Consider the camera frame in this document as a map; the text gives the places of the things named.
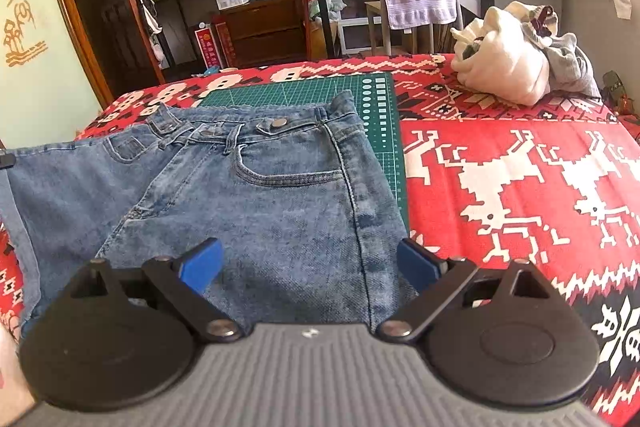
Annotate blue denim jeans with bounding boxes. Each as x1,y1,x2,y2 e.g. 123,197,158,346
1,92,413,329

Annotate grey garment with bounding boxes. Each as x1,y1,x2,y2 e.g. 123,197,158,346
522,5,601,100

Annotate brown wooden drawer cabinet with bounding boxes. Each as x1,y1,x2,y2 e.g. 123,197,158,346
212,0,307,68

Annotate red white sign box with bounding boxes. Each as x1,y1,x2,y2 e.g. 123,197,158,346
194,23,222,69

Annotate white cloth bundle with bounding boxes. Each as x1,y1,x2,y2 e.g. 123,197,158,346
451,1,550,106

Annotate red patterned blanket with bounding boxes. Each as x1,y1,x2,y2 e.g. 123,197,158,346
0,52,640,425

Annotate green cutting mat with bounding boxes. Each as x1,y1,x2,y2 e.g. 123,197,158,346
196,70,411,233

